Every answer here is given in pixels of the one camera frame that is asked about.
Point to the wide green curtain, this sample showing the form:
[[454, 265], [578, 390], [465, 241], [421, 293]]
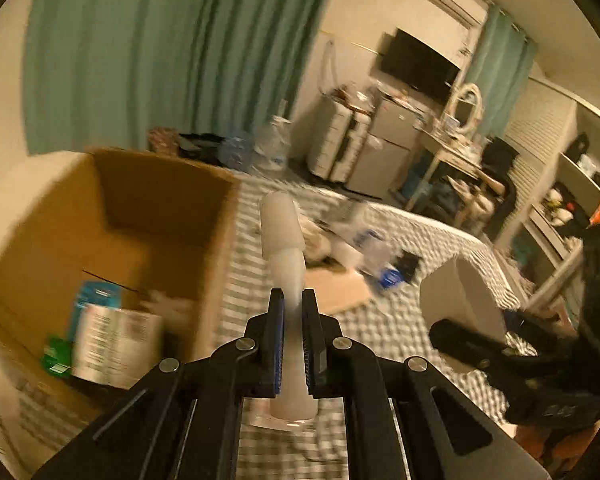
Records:
[[155, 50]]

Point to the black bag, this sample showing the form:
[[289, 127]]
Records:
[[200, 145]]

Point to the white hair dryer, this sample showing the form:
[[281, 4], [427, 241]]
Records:
[[455, 300]]

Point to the white open shelf unit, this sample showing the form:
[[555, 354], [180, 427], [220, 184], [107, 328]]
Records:
[[545, 150]]

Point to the white oval mirror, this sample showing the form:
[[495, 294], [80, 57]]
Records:
[[476, 105]]

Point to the brown cardboard box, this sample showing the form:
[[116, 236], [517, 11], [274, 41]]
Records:
[[145, 195]]

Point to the black chair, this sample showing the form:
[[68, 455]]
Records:
[[500, 160]]

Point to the white plastic bottle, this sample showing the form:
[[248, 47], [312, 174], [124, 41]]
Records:
[[282, 230]]

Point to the checkered bed sheet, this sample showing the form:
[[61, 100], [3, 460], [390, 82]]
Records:
[[430, 240]]

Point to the small blue packet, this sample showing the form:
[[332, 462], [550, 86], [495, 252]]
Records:
[[392, 277]]

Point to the flat cardboard piece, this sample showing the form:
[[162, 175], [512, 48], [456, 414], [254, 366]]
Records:
[[335, 290]]

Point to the black wall television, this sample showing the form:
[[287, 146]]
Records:
[[420, 65]]

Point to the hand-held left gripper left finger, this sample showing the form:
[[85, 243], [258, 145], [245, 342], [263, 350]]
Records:
[[276, 340]]

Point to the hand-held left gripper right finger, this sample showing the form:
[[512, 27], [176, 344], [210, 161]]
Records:
[[308, 340]]

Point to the small black packet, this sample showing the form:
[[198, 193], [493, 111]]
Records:
[[409, 266]]

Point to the green packet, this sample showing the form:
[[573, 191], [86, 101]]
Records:
[[57, 357]]

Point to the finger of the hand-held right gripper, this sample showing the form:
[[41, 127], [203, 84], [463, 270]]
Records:
[[460, 337], [540, 322]]

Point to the white dressing desk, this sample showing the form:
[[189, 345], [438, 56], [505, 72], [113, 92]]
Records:
[[455, 157]]

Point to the white suitcase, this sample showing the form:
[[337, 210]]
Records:
[[327, 140]]

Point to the clear water bottle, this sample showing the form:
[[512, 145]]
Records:
[[275, 145]]

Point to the pack of water bottles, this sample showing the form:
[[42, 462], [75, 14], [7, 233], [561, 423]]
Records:
[[237, 152]]

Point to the grey small fridge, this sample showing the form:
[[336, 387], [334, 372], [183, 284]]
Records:
[[385, 150]]

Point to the white paper packet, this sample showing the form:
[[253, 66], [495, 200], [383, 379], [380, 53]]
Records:
[[115, 350]]

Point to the narrow green curtain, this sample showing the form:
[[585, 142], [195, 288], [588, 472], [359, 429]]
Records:
[[500, 70]]

